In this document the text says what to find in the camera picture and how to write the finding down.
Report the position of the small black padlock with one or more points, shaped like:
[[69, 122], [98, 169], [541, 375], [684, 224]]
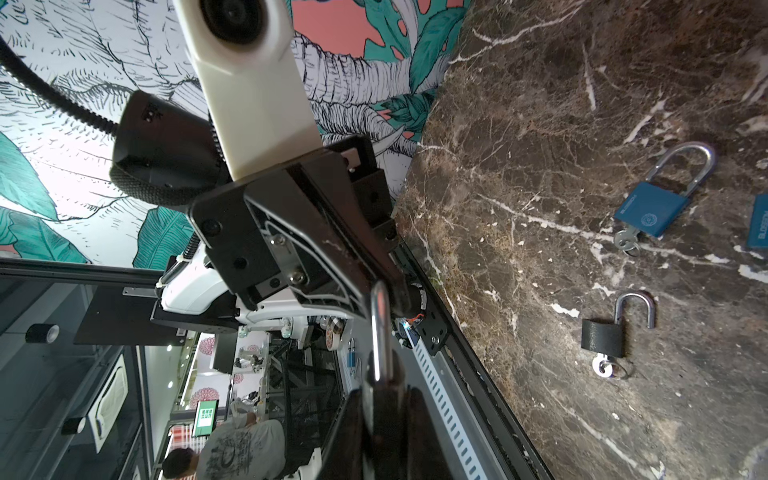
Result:
[[383, 396], [606, 339]]

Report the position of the blue padlock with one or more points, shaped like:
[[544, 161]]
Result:
[[649, 209], [758, 228]]

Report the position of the white perforated strip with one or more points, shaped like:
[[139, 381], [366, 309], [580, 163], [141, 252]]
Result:
[[449, 417]]

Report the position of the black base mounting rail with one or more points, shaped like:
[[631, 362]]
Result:
[[499, 440]]

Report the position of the green lit screen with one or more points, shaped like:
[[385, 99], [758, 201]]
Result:
[[205, 418]]

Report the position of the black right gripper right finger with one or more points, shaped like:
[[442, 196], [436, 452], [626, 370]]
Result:
[[423, 455]]

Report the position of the person in grey shirt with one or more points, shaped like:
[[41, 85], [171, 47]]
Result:
[[242, 447]]

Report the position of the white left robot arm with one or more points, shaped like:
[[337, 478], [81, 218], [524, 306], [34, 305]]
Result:
[[167, 156]]

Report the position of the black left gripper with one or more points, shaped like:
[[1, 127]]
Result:
[[319, 225]]

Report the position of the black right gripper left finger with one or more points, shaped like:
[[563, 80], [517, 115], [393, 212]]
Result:
[[343, 457]]

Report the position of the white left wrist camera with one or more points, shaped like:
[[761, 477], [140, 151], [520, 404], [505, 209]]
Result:
[[241, 52]]

